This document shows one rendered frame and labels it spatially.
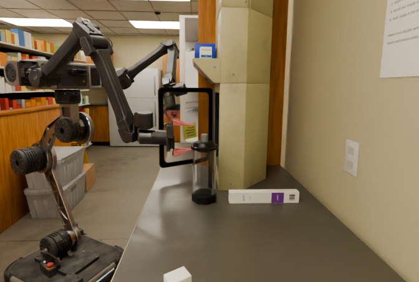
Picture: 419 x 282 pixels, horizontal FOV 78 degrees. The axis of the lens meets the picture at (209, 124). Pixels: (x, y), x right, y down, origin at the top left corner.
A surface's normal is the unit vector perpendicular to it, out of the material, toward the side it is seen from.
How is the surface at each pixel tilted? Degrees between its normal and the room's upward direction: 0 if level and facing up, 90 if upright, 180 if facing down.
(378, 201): 90
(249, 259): 0
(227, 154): 90
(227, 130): 90
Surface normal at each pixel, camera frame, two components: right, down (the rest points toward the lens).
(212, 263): 0.01, -0.99
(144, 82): 0.05, 0.14
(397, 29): -1.00, 0.00
